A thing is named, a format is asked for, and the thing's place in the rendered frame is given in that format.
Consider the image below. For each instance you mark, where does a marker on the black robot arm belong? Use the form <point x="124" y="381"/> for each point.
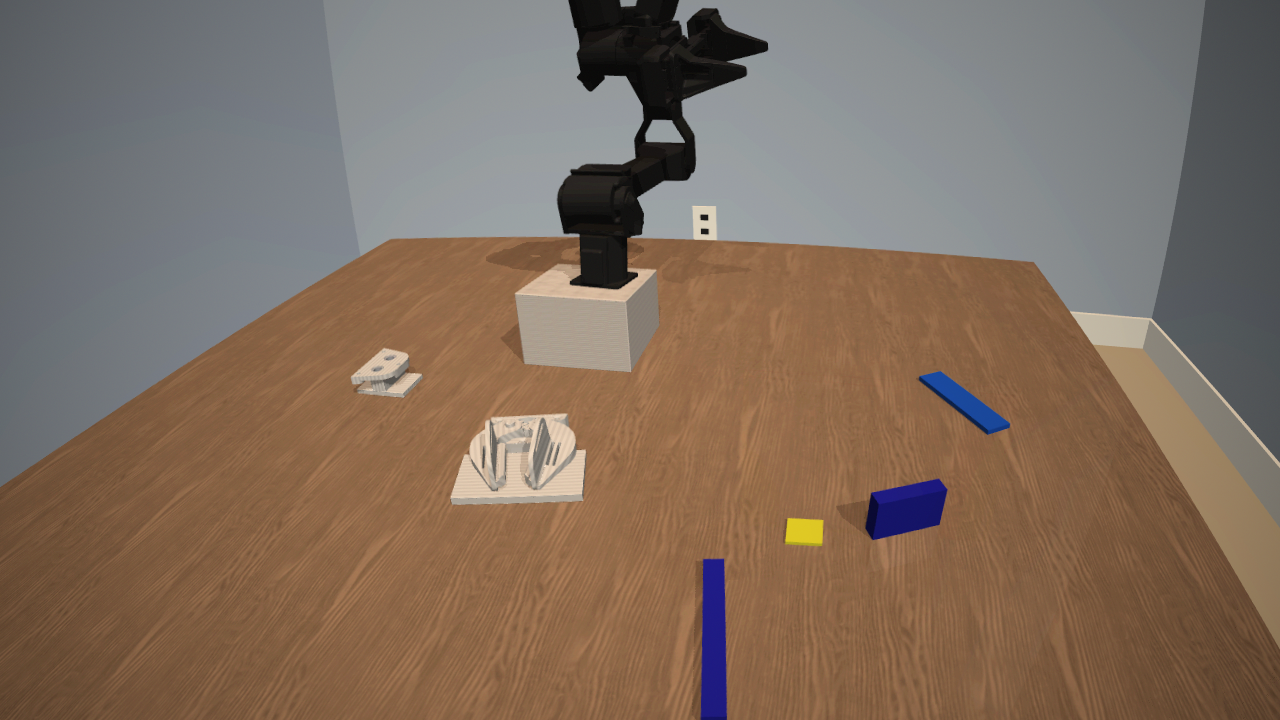
<point x="599" y="201"/>

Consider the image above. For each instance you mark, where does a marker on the yellow square plate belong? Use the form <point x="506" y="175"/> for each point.
<point x="804" y="532"/>

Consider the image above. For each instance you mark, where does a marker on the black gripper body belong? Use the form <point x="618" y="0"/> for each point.
<point x="646" y="59"/>

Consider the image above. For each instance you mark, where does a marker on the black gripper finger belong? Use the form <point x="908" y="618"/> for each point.
<point x="692" y="75"/>
<point x="728" y="44"/>

